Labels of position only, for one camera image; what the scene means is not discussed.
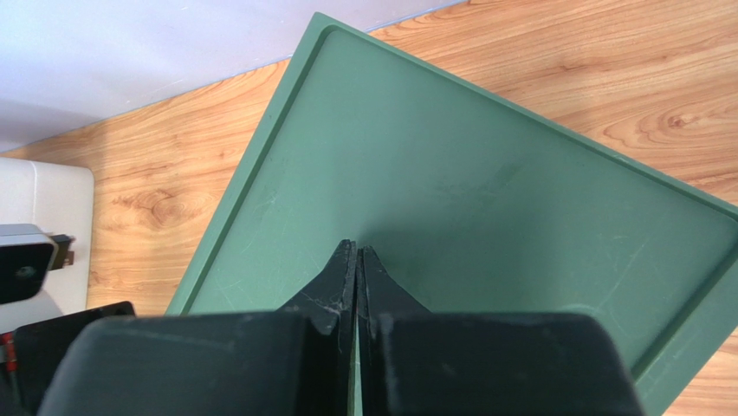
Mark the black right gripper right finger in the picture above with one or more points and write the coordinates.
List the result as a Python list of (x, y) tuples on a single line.
[(417, 362)]

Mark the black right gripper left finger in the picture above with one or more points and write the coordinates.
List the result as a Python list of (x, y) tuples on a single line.
[(295, 360)]

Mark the white drawer cabinet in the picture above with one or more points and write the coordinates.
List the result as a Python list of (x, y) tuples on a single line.
[(56, 199)]

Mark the green drawer cabinet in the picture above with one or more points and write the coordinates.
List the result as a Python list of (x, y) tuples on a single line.
[(473, 204)]

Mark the grey camera box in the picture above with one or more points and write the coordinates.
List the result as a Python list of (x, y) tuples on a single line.
[(27, 255)]

